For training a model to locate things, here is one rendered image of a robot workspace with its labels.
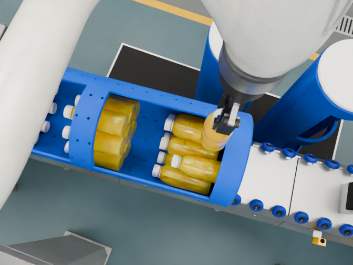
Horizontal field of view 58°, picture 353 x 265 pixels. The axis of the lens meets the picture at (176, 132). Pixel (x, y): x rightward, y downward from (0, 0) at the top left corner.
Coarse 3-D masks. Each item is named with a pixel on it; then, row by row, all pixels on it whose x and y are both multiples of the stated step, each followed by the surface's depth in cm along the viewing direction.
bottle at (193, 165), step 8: (184, 160) 92; (192, 160) 92; (200, 160) 92; (208, 160) 93; (216, 160) 94; (184, 168) 92; (192, 168) 91; (200, 168) 91; (208, 168) 91; (216, 168) 91; (192, 176) 93; (200, 176) 92; (208, 176) 92; (216, 176) 91
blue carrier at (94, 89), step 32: (64, 96) 111; (96, 96) 86; (128, 96) 88; (160, 96) 90; (96, 128) 85; (160, 128) 110; (64, 160) 92; (128, 160) 107; (224, 160) 82; (192, 192) 90; (224, 192) 85
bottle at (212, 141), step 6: (210, 114) 69; (210, 120) 67; (204, 126) 70; (210, 126) 67; (204, 132) 71; (210, 132) 68; (216, 132) 67; (204, 138) 74; (210, 138) 70; (216, 138) 68; (222, 138) 68; (228, 138) 70; (204, 144) 78; (210, 144) 74; (216, 144) 72; (222, 144) 73; (210, 150) 79; (216, 150) 79
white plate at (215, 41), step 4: (212, 24) 114; (212, 28) 114; (216, 28) 114; (212, 32) 113; (216, 32) 113; (212, 36) 113; (216, 36) 113; (220, 36) 113; (212, 40) 112; (216, 40) 112; (220, 40) 112; (212, 44) 112; (216, 44) 112; (220, 44) 112; (212, 48) 112; (216, 48) 112; (220, 48) 112; (212, 52) 112; (216, 52) 111; (216, 56) 111
